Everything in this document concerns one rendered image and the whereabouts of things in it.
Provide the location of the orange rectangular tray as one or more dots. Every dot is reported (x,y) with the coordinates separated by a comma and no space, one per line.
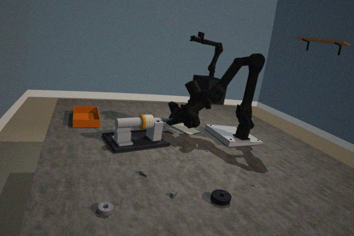
(86,116)

